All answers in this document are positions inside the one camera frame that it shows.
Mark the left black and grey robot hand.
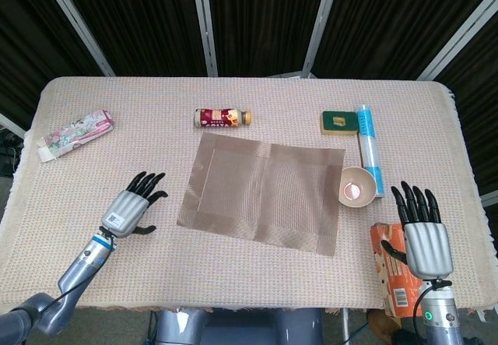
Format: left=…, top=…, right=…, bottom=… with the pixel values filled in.
left=100, top=171, right=169, bottom=240

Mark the right black and grey robot hand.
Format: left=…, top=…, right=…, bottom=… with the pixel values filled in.
left=380, top=181, right=454, bottom=280

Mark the beige plastic bowl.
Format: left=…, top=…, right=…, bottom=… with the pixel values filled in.
left=337, top=165, right=377, bottom=209

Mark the brown woven placemat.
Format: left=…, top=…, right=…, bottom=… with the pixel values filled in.
left=176, top=132, right=347, bottom=258

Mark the orange snack box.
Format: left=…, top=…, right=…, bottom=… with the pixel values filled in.
left=369, top=222, right=425, bottom=319

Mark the floral pink tissue pack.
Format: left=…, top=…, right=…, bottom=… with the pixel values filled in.
left=37, top=109, right=117, bottom=164

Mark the clear bag roll blue label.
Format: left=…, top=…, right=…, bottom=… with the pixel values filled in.
left=356, top=103, right=385, bottom=200

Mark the Costa coffee bottle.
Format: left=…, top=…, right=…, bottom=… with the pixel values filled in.
left=193, top=107, right=253, bottom=130

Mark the green and yellow sponge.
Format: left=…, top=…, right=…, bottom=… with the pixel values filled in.
left=320, top=110, right=359, bottom=136

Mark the grey robot torso base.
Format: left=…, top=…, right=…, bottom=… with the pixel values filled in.
left=153, top=308, right=326, bottom=345

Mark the dark pleated screen panel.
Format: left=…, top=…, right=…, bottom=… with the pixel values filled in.
left=205, top=0, right=330, bottom=77
left=435, top=9, right=498, bottom=196
left=313, top=0, right=498, bottom=79
left=58, top=0, right=207, bottom=77
left=0, top=0, right=108, bottom=130

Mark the beige woven tablecloth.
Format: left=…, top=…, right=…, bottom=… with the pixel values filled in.
left=0, top=76, right=489, bottom=315

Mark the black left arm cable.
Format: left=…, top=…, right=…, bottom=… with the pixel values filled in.
left=40, top=226, right=117, bottom=307

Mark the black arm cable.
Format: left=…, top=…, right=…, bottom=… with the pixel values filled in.
left=412, top=279, right=453, bottom=345
left=40, top=226, right=117, bottom=307

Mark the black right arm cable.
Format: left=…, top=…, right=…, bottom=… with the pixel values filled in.
left=412, top=279, right=453, bottom=345

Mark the white screen frame post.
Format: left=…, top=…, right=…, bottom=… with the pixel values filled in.
left=301, top=0, right=343, bottom=78
left=189, top=0, right=219, bottom=77
left=37, top=0, right=117, bottom=77
left=416, top=0, right=498, bottom=81
left=0, top=113, right=26, bottom=138

